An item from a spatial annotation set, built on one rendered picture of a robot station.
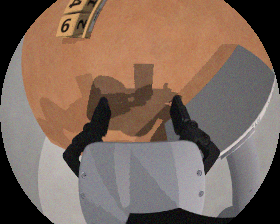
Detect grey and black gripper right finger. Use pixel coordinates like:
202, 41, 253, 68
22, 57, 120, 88
170, 95, 220, 175

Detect tan number cube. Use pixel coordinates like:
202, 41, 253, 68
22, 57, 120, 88
56, 13, 90, 38
63, 0, 98, 15

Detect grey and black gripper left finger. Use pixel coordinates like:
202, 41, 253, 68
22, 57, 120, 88
63, 97, 111, 178

